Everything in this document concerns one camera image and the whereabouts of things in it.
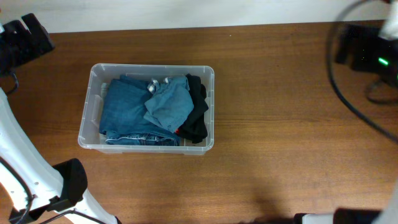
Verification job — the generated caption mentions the dark blue jeans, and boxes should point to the dark blue jeans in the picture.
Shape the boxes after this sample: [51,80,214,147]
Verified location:
[99,75,180,146]

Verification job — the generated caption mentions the black garment with orange tips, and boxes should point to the black garment with orange tips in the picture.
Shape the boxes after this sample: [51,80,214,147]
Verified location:
[176,117,208,144]

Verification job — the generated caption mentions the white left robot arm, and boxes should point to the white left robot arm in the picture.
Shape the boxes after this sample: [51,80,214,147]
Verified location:
[1,13,120,223]

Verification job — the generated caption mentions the clear plastic storage bin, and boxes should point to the clear plastic storage bin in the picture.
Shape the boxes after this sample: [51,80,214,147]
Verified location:
[78,63,215,155]

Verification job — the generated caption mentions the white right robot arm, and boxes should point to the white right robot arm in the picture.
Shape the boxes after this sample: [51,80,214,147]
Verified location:
[293,0,397,224]

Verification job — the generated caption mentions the blue denim shirt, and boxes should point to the blue denim shirt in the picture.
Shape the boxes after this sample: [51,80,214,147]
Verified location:
[144,76,194,133]

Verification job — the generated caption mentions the dark navy garment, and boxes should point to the dark navy garment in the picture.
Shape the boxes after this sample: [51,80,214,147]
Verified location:
[183,74,209,132]

